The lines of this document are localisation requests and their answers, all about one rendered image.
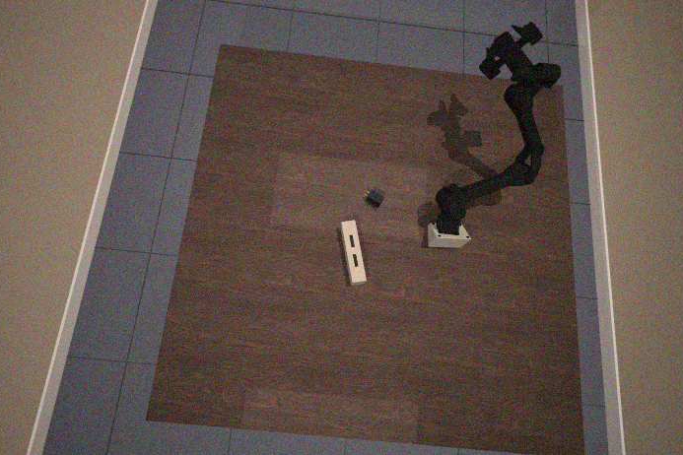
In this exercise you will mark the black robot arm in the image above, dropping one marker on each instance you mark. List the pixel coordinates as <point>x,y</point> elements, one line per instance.
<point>519,98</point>

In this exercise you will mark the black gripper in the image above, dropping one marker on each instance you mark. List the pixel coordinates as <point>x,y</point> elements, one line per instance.
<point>490,67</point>

